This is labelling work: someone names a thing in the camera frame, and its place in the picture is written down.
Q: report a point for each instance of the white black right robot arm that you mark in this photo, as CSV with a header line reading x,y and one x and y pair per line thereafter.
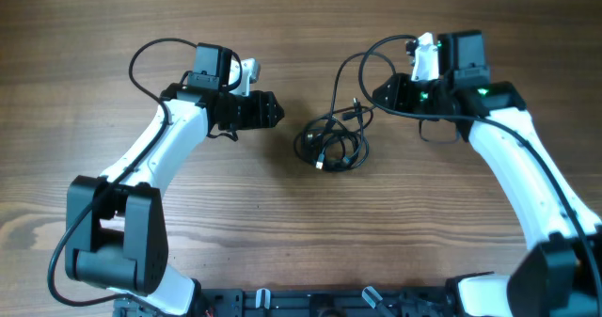
x,y
561,272

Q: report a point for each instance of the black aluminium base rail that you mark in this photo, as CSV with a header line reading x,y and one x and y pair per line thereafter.
x,y
406,302

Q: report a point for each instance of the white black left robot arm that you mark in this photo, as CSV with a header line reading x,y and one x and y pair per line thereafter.
x,y
115,236

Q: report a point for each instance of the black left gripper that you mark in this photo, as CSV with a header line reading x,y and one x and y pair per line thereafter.
x,y
249,110

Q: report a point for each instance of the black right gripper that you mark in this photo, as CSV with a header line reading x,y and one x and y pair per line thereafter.
x,y
407,92

